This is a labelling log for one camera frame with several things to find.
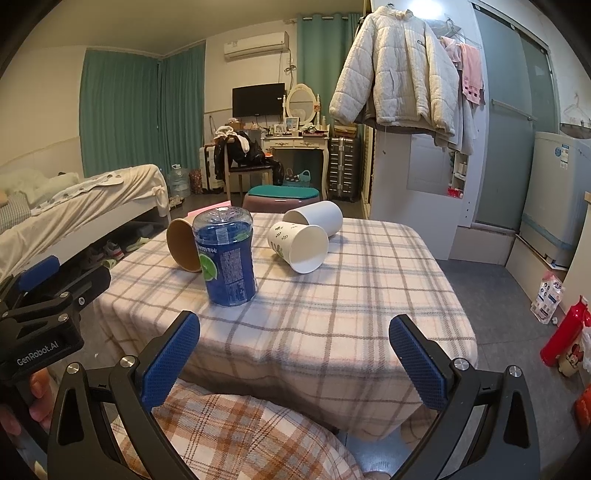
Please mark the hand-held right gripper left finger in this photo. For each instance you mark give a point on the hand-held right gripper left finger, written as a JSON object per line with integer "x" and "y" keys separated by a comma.
{"x": 168, "y": 360}

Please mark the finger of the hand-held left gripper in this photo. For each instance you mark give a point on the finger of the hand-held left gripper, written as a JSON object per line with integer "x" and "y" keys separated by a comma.
{"x": 39, "y": 273}
{"x": 87, "y": 284}

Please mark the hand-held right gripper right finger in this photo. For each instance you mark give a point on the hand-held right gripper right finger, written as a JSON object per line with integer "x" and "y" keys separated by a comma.
{"x": 420, "y": 364}

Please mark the brown paper cup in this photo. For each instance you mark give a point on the brown paper cup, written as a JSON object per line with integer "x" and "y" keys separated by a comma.
{"x": 182, "y": 244}

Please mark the clear cup with blue label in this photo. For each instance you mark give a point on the clear cup with blue label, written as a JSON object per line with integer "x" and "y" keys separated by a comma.
{"x": 226, "y": 272}

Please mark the white cup with leaf print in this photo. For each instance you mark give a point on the white cup with leaf print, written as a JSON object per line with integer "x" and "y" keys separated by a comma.
{"x": 304, "y": 251}

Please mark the plain white cup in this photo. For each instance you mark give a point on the plain white cup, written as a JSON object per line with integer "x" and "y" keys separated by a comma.
{"x": 318, "y": 214}

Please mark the person's left hand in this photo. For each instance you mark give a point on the person's left hand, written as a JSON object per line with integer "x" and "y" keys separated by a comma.
{"x": 39, "y": 401}

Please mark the grey sneaker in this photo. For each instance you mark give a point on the grey sneaker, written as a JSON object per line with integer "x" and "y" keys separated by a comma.
{"x": 113, "y": 249}

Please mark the light green shoe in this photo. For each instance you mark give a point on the light green shoe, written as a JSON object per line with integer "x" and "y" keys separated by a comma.
{"x": 137, "y": 243}

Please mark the bed with white sheet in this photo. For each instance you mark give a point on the bed with white sheet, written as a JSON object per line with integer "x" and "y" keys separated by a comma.
{"x": 83, "y": 203}

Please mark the plaid tablecloth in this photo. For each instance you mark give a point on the plaid tablecloth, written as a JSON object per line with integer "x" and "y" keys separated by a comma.
{"x": 323, "y": 323}

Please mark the person's plaid pants leg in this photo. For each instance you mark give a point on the person's plaid pants leg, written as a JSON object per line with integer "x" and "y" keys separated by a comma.
{"x": 240, "y": 438}

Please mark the clear water jug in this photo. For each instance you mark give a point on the clear water jug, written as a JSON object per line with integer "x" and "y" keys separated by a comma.
{"x": 178, "y": 182}

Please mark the white detergent bag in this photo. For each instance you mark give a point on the white detergent bag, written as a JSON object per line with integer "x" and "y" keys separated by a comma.
{"x": 547, "y": 297}

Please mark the red patterned bag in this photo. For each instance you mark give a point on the red patterned bag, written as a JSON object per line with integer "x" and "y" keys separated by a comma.
{"x": 195, "y": 182}

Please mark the red bottle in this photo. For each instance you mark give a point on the red bottle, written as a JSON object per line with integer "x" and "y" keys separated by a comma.
{"x": 565, "y": 332}

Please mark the pink paper sheet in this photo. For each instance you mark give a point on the pink paper sheet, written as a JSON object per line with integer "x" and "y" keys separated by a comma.
{"x": 217, "y": 205}

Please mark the white suitcase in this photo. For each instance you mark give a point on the white suitcase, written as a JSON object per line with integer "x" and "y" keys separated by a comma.
{"x": 206, "y": 166}

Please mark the wide green curtain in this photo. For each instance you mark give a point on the wide green curtain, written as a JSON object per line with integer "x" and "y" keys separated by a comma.
{"x": 124, "y": 110}

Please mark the brown stool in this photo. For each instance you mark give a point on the brown stool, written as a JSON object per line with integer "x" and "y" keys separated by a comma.
{"x": 277, "y": 205}

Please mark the wooden chair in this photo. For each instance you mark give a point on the wooden chair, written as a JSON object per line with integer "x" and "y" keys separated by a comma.
{"x": 249, "y": 173}

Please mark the black clothes pile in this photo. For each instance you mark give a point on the black clothes pile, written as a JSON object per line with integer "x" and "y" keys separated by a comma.
{"x": 238, "y": 147}

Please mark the green seat cushion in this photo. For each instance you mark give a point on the green seat cushion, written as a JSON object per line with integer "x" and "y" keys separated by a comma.
{"x": 284, "y": 191}

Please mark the silver suitcase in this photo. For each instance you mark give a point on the silver suitcase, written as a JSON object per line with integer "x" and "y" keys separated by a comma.
{"x": 344, "y": 168}

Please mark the white washing machine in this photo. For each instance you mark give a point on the white washing machine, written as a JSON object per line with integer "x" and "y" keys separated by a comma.
{"x": 558, "y": 194}

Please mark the teal basket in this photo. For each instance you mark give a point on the teal basket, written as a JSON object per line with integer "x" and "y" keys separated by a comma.
{"x": 298, "y": 180}

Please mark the frosted glass sliding door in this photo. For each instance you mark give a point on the frosted glass sliding door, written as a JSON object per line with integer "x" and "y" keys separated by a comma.
{"x": 508, "y": 138}

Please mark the hanging grey clothes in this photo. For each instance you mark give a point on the hanging grey clothes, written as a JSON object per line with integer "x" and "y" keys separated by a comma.
{"x": 464, "y": 124}

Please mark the black television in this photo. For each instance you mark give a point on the black television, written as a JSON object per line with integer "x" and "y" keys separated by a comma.
{"x": 258, "y": 100}

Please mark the cream dressing table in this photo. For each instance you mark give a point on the cream dressing table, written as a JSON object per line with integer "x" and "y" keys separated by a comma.
{"x": 295, "y": 143}

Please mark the oval vanity mirror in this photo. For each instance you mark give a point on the oval vanity mirror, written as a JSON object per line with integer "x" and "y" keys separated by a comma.
{"x": 300, "y": 101}

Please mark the white air conditioner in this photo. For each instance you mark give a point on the white air conditioner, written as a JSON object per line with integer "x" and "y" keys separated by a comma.
{"x": 256, "y": 46}

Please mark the pink towel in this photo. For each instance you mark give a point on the pink towel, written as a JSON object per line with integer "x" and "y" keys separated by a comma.
{"x": 473, "y": 76}

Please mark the white puffer jacket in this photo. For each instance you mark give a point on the white puffer jacket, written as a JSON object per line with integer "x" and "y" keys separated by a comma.
{"x": 397, "y": 69}

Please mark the narrow green curtain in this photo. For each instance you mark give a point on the narrow green curtain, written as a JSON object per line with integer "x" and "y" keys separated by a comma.
{"x": 323, "y": 69}

